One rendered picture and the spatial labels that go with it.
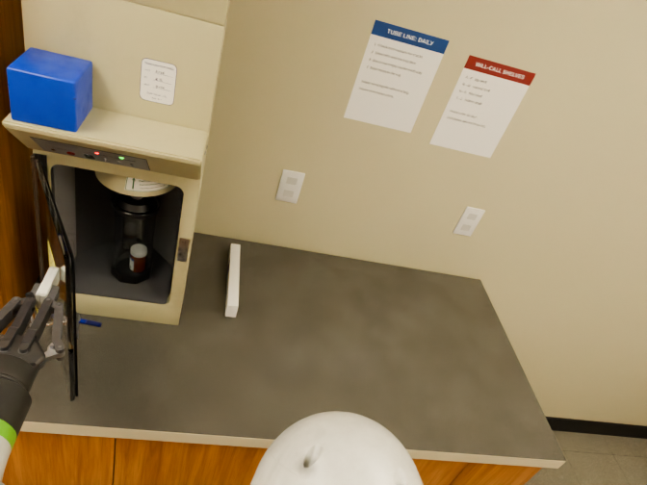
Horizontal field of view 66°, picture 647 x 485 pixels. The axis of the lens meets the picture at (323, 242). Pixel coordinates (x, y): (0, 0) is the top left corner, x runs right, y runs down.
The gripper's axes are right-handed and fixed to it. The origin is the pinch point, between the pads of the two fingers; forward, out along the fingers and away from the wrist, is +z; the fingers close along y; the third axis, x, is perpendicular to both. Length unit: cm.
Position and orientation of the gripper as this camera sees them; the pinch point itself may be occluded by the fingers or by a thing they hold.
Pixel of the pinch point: (48, 287)
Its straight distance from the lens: 94.7
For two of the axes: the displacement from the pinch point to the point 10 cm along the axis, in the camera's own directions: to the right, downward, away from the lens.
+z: -0.8, -6.3, 7.7
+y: -9.6, -1.6, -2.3
